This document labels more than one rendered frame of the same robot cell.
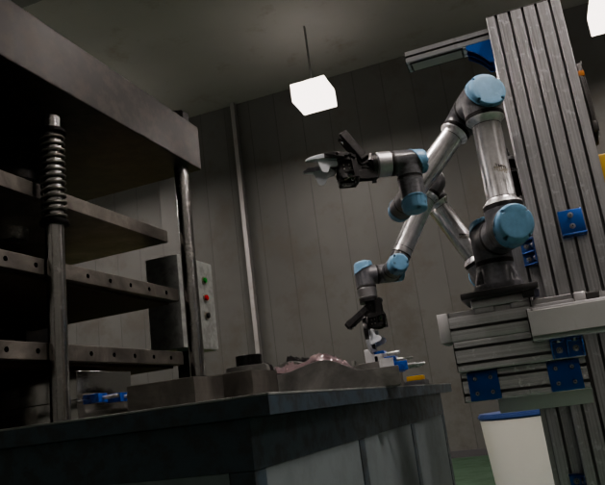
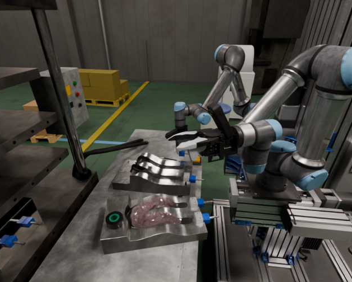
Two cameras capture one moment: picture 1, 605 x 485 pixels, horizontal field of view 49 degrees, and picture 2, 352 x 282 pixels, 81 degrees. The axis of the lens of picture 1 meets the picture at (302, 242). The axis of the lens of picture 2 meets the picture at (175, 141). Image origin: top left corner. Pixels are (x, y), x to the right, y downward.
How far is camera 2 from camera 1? 1.65 m
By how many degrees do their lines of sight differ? 45
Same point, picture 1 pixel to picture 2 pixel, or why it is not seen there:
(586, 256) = not seen: hidden behind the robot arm
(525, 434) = not seen: hidden behind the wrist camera
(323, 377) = (163, 239)
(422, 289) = (177, 12)
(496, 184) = (317, 152)
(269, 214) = not seen: outside the picture
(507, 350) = (264, 216)
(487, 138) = (332, 115)
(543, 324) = (299, 233)
